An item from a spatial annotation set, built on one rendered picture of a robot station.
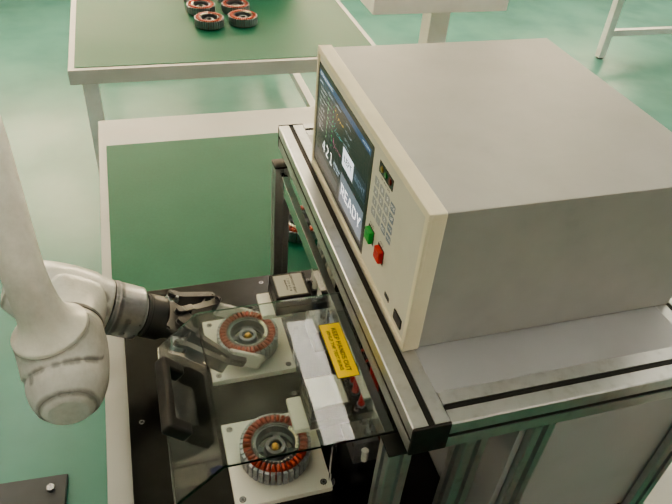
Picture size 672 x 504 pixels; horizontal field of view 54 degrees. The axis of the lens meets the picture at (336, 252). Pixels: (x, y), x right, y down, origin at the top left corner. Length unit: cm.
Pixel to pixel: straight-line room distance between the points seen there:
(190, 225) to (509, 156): 95
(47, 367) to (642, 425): 79
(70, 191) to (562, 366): 257
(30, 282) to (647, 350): 78
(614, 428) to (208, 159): 125
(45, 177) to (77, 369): 236
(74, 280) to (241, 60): 148
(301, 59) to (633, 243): 175
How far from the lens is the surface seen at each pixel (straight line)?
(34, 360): 94
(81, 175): 322
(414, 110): 86
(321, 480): 108
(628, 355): 90
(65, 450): 213
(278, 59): 242
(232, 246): 151
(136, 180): 175
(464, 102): 90
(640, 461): 109
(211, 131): 195
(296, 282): 116
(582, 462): 100
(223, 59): 240
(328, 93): 99
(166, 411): 81
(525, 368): 82
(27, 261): 90
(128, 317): 110
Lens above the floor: 170
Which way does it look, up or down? 39 degrees down
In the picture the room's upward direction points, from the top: 5 degrees clockwise
